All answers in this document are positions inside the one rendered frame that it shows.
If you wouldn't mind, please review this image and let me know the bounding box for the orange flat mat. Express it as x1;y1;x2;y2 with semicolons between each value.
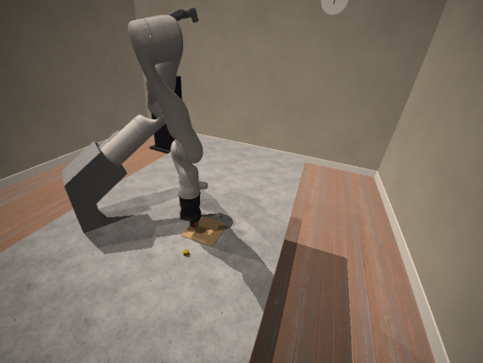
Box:
181;216;227;247

